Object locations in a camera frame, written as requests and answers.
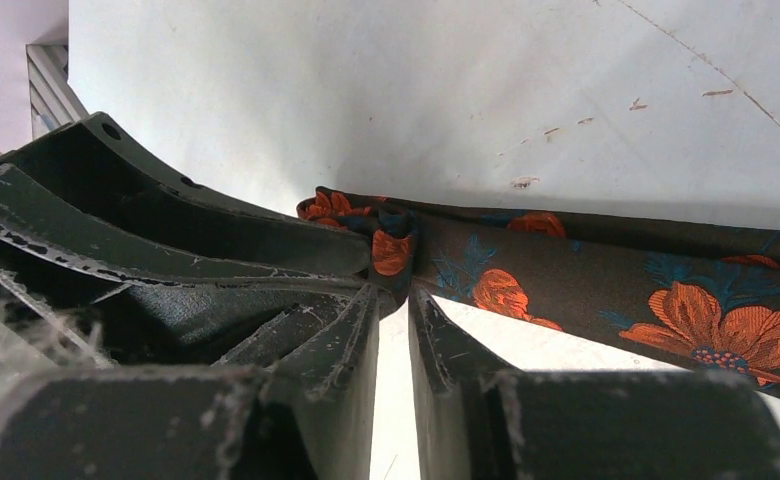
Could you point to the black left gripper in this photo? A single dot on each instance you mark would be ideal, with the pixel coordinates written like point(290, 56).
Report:
point(78, 291)

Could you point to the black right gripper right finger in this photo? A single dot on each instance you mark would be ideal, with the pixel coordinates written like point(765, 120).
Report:
point(480, 417)

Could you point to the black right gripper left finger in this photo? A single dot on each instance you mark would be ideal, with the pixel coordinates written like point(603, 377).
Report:
point(307, 415)

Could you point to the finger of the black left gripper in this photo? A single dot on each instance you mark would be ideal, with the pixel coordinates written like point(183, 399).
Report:
point(101, 170)

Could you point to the black orange-flower tie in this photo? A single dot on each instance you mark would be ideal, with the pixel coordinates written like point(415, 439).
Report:
point(694, 295)

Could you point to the aluminium frame rail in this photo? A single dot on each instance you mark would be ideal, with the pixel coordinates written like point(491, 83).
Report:
point(53, 102)

